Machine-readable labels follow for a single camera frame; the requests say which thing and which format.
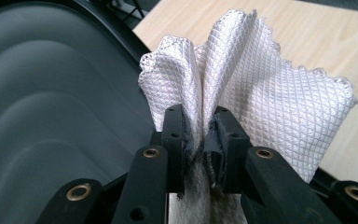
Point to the white waffle cloth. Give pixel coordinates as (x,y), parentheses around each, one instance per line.
(276,109)

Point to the black wavy tray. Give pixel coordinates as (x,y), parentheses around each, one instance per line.
(59,109)

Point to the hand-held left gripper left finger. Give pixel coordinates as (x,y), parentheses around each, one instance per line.
(174,140)

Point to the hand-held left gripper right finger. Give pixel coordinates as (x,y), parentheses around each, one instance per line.
(233,143)

